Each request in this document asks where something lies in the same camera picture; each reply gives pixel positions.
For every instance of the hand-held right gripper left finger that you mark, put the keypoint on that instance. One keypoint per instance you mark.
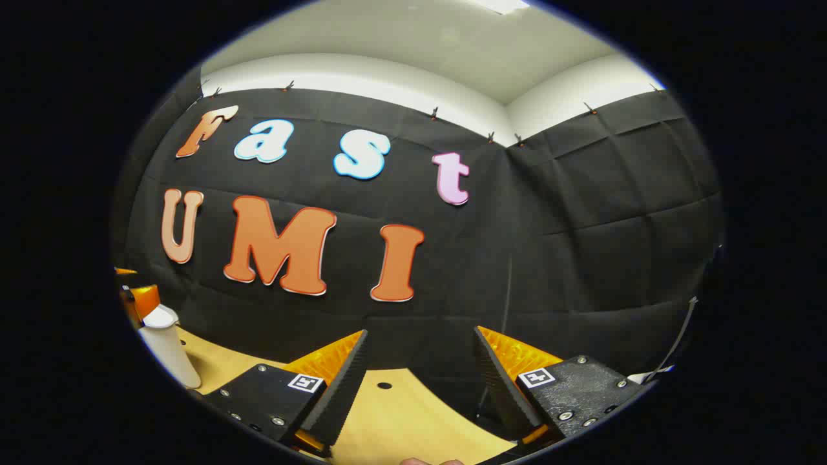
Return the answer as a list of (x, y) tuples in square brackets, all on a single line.
[(342, 394)]

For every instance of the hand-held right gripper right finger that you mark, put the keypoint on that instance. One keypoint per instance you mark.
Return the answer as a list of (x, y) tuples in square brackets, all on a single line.
[(504, 387)]

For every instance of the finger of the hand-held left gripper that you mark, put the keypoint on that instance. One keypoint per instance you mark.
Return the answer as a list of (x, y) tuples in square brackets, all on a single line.
[(126, 271), (147, 300)]

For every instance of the white ribbed garbage bin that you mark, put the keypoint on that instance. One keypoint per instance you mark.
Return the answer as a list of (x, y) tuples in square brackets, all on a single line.
[(171, 352)]

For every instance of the wooden desktop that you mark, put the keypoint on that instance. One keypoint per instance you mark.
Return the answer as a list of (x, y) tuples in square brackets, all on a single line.
[(400, 420)]

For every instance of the black backdrop cloth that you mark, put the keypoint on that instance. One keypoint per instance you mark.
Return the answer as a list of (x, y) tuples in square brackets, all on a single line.
[(549, 258)]

